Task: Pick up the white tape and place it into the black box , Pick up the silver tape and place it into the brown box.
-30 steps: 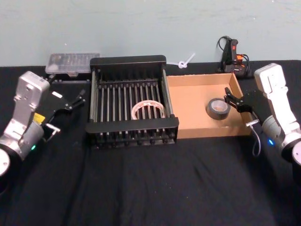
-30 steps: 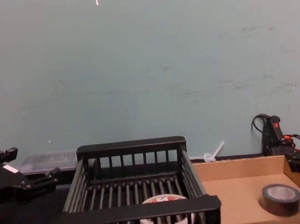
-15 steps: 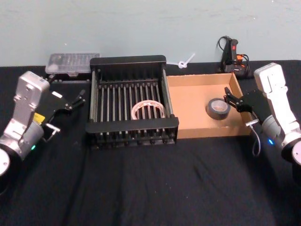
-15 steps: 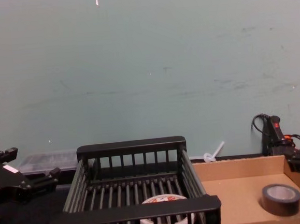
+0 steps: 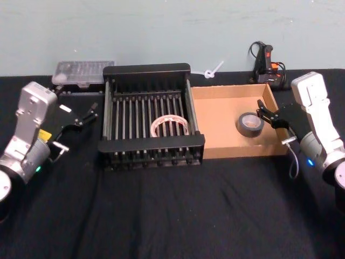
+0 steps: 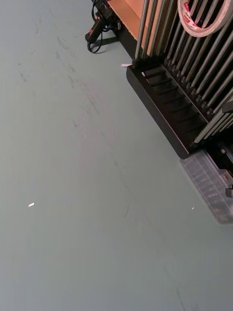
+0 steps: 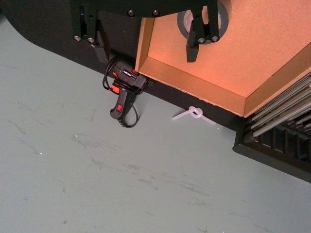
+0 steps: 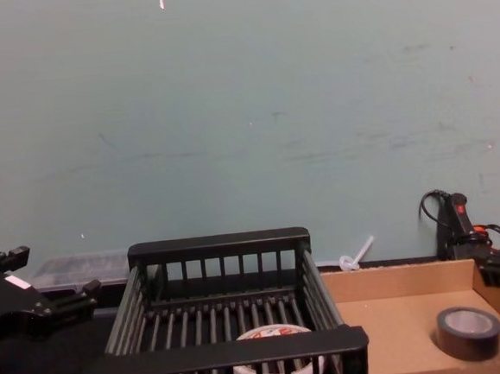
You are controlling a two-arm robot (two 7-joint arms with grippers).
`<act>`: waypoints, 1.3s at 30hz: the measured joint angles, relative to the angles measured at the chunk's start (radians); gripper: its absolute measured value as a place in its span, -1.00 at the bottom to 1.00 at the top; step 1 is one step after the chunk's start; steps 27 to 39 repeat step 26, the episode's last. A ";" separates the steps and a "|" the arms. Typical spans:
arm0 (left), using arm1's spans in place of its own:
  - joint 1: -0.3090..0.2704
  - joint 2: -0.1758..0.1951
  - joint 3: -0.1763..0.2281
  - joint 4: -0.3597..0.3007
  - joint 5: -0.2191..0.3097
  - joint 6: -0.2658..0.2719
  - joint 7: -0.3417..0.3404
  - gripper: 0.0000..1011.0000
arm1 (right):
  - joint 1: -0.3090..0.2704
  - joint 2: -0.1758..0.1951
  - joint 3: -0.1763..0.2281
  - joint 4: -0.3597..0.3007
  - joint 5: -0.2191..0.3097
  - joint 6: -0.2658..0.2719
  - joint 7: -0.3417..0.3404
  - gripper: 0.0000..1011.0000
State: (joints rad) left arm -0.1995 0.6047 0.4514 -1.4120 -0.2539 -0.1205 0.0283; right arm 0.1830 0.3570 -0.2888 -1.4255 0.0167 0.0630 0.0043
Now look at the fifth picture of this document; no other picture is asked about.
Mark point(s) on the black rack with steel bars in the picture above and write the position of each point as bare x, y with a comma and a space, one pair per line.
151, 147

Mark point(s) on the roll of silver tape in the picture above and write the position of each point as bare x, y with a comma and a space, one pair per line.
244, 130

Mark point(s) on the roll of white tape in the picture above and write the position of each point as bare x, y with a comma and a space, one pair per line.
153, 129

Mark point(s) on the shallow brown cardboard tray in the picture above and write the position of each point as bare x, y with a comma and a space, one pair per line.
221, 121

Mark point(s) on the clear plastic case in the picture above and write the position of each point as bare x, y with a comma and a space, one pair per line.
81, 70

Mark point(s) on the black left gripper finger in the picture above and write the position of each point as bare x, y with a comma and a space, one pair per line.
93, 107
90, 120

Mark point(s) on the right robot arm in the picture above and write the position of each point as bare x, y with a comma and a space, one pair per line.
312, 89

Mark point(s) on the pale grey-blue wall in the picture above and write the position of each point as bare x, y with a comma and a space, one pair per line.
161, 27

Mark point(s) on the black table cloth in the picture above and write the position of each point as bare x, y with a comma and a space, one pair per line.
172, 210

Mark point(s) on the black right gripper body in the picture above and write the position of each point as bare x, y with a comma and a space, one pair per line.
287, 117

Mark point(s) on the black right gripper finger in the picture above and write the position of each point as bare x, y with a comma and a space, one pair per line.
264, 107
265, 118

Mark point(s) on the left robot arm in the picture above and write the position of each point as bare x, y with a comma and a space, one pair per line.
29, 108

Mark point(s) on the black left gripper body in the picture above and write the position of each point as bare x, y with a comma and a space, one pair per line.
64, 118

